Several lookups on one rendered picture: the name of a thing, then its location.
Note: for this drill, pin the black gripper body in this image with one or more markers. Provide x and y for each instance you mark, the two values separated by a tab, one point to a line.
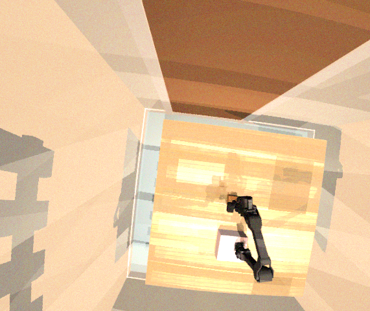
231	206

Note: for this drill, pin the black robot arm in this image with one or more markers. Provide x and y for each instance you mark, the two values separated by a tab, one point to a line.
261	272

